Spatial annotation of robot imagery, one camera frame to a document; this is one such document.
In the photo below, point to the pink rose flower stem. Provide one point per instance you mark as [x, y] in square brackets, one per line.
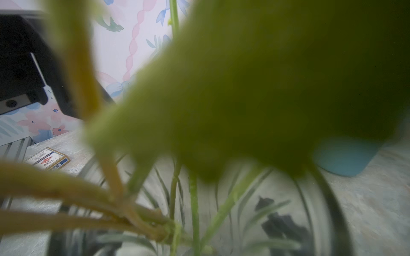
[263, 83]

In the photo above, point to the clear glass vase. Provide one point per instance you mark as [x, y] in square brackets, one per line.
[249, 211]

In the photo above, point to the teal ceramic vase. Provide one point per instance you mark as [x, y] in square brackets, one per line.
[348, 157]

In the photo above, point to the orange ranunculus flower bunch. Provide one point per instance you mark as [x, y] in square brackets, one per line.
[69, 33]

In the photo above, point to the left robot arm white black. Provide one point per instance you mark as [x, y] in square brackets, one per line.
[28, 65]

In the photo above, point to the playing card box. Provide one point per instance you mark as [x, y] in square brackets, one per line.
[48, 159]

